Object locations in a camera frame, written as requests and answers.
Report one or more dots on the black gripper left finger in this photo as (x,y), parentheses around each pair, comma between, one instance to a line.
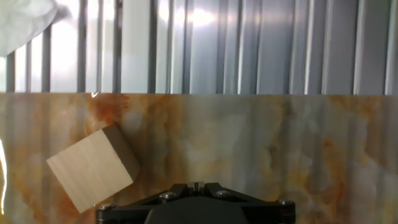
(124,213)

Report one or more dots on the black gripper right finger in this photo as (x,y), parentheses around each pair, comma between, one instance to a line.
(270,213)

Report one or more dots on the light wooden block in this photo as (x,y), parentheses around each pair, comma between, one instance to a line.
(90,171)

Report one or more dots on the orange marble pattern mat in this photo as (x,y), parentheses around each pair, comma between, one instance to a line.
(248,140)

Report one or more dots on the crumpled white tissue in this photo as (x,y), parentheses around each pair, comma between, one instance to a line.
(21,21)

